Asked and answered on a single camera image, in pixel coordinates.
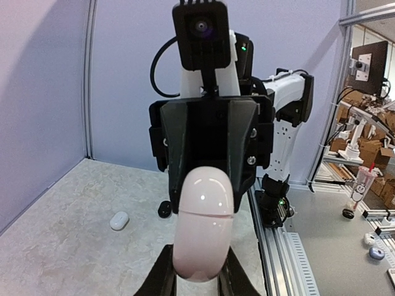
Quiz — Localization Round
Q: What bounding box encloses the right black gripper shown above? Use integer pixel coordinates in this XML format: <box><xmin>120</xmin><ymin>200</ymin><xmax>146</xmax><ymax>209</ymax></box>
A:
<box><xmin>149</xmin><ymin>96</ymin><xmax>274</xmax><ymax>214</ymax></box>

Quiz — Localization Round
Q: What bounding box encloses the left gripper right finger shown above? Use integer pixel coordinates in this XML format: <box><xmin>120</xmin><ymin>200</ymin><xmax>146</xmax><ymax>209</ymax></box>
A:
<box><xmin>217</xmin><ymin>247</ymin><xmax>261</xmax><ymax>296</ymax></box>

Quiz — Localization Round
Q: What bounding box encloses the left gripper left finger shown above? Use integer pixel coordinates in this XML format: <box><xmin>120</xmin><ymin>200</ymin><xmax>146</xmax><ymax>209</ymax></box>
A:
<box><xmin>134</xmin><ymin>244</ymin><xmax>177</xmax><ymax>296</ymax></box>

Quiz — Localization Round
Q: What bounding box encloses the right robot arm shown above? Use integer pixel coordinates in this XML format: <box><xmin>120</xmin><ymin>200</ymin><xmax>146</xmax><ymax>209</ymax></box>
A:
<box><xmin>235</xmin><ymin>33</ymin><xmax>314</xmax><ymax>228</ymax></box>

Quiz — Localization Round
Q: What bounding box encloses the black earbud charging case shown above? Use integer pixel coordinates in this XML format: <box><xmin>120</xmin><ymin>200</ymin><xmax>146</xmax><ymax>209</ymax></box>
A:
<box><xmin>157</xmin><ymin>200</ymin><xmax>172</xmax><ymax>219</ymax></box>

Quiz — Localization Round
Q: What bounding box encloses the white earbud charging case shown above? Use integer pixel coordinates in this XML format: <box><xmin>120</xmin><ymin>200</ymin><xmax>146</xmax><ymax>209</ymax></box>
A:
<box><xmin>109</xmin><ymin>211</ymin><xmax>129</xmax><ymax>231</ymax></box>

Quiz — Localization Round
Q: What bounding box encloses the black monitor on stand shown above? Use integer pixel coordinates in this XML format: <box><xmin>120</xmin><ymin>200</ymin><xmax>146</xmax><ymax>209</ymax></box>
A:
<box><xmin>347</xmin><ymin>41</ymin><xmax>388</xmax><ymax>95</ymax></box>

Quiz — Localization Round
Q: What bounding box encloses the cardboard boxes pile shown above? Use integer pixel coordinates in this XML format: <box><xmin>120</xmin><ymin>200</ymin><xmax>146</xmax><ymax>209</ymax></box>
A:
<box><xmin>326</xmin><ymin>89</ymin><xmax>395</xmax><ymax>201</ymax></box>

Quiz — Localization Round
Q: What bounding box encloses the bubble tea cup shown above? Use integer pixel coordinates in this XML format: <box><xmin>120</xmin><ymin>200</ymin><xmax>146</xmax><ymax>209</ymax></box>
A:
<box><xmin>342</xmin><ymin>163</ymin><xmax>378</xmax><ymax>220</ymax></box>

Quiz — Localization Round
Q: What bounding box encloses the aluminium front rail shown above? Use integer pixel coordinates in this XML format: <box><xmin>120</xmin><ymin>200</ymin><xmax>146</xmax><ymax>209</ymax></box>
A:
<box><xmin>247</xmin><ymin>178</ymin><xmax>320</xmax><ymax>295</ymax></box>

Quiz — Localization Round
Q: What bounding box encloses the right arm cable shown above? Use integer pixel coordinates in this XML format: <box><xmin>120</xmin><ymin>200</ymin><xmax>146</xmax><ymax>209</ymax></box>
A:
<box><xmin>150</xmin><ymin>35</ymin><xmax>186</xmax><ymax>99</ymax></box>

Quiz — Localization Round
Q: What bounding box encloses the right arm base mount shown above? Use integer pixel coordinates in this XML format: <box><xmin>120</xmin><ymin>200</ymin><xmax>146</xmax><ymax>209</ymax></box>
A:
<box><xmin>254</xmin><ymin>191</ymin><xmax>295</xmax><ymax>228</ymax></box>

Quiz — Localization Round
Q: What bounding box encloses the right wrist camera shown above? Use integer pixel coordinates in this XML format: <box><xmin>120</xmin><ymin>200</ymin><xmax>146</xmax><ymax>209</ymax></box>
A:
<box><xmin>172</xmin><ymin>1</ymin><xmax>231</xmax><ymax>95</ymax></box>

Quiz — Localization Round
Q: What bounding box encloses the right aluminium frame post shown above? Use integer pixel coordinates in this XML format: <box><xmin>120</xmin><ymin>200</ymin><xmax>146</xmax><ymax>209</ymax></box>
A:
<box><xmin>307</xmin><ymin>1</ymin><xmax>356</xmax><ymax>193</ymax></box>

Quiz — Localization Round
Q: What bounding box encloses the aluminium frame post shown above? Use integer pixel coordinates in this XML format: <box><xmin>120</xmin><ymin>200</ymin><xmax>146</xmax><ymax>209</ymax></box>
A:
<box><xmin>82</xmin><ymin>0</ymin><xmax>98</xmax><ymax>159</ymax></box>
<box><xmin>307</xmin><ymin>1</ymin><xmax>356</xmax><ymax>193</ymax></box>

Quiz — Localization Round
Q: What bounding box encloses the left aluminium frame post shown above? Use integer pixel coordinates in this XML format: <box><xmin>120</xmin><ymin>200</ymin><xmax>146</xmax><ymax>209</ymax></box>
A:
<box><xmin>82</xmin><ymin>0</ymin><xmax>98</xmax><ymax>159</ymax></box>

